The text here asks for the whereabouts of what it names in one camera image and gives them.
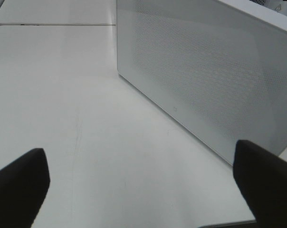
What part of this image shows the white microwave door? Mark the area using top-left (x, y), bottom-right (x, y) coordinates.
top-left (116, 0), bottom-right (287, 164)

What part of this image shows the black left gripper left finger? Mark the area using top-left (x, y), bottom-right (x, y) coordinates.
top-left (0, 148), bottom-right (50, 228)

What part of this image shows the white microwave oven body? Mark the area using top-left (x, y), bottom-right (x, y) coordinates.
top-left (221, 0), bottom-right (287, 32)

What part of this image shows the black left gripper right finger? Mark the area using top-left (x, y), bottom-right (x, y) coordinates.
top-left (233, 140), bottom-right (287, 228)

